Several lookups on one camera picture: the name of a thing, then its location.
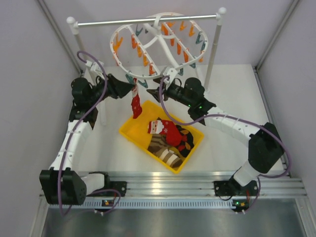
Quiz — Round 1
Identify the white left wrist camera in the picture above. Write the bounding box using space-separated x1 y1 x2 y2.
85 60 104 79

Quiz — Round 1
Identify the black argyle sock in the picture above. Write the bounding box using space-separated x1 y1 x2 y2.
175 125 195 158

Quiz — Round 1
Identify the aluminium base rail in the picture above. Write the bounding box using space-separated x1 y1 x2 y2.
39 170 308 210

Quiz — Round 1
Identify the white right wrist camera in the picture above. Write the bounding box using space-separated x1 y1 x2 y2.
161 67 178 84

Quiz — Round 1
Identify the orange clothespin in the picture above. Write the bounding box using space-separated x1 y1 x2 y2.
143 53 150 67
149 62 158 76

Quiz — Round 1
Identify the white drying rack stand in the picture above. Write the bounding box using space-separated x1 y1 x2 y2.
66 6 227 124

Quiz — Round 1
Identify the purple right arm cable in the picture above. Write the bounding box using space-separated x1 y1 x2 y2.
158 76 290 213

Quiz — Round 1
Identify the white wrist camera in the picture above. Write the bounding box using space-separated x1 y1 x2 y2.
85 60 104 79
161 67 178 84

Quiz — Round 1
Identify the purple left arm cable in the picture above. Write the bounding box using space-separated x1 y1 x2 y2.
58 50 121 216

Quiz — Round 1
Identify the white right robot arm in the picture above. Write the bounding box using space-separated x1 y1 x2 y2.
147 76 285 200

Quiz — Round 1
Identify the red santa sock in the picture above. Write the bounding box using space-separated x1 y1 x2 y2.
148 119 182 147
131 78 142 119

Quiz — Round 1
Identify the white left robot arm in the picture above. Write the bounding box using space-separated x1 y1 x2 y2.
39 74 134 205

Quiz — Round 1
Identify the white round clip hanger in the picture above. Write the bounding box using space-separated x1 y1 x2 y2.
110 20 208 81

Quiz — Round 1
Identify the brown striped sock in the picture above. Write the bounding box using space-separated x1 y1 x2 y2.
148 134 170 157
154 147 183 168

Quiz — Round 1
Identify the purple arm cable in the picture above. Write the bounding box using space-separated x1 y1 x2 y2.
158 76 290 213
58 50 121 216

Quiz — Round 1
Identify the yellow plastic bin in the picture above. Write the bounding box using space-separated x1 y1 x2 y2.
119 100 204 174

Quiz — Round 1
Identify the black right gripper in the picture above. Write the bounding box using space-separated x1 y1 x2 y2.
147 78 194 109

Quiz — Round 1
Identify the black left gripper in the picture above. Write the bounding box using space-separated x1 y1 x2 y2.
87 73 135 106

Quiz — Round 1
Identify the teal clothespin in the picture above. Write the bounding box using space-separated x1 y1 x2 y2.
138 80 148 88
125 74 135 84

